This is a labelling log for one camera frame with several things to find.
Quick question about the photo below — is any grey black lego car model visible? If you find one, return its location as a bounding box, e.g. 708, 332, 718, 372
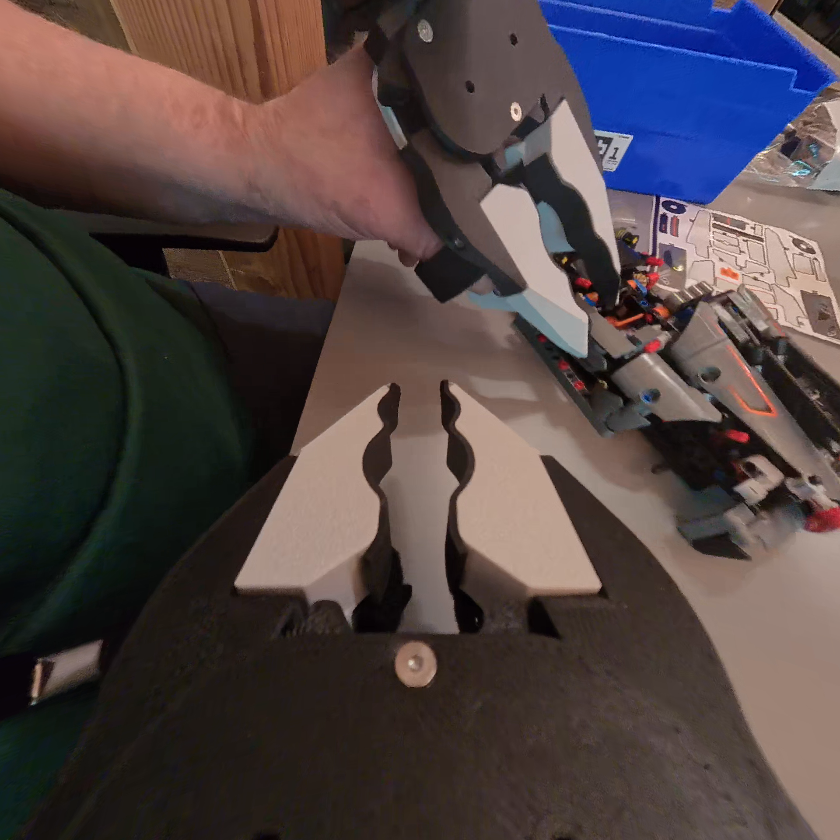
512, 223, 840, 562

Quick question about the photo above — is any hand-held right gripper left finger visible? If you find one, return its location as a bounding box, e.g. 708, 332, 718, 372
234, 382, 401, 632

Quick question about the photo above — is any clear plastic bag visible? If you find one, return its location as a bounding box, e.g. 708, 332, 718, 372
742, 85, 840, 191

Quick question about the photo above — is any white sticker sheet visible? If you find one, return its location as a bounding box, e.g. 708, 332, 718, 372
650, 196, 840, 345

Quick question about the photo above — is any black strap with metal buckle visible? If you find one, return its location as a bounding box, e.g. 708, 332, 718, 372
0, 640, 106, 719

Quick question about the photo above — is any wooden post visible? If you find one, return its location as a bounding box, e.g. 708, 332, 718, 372
108, 0, 349, 299

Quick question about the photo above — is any black chair armrest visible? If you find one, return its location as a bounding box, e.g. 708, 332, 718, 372
92, 223, 280, 256

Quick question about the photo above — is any person's left hand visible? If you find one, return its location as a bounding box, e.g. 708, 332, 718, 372
249, 42, 447, 269

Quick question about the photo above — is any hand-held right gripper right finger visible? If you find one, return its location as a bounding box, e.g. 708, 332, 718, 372
440, 379, 602, 632

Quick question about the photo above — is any person's left forearm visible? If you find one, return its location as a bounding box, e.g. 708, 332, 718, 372
0, 0, 270, 231

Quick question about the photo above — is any blue plastic bin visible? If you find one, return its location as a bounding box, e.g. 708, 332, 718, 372
538, 0, 840, 206

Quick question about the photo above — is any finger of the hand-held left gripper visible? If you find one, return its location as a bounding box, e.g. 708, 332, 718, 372
502, 97, 623, 311
468, 182, 595, 361

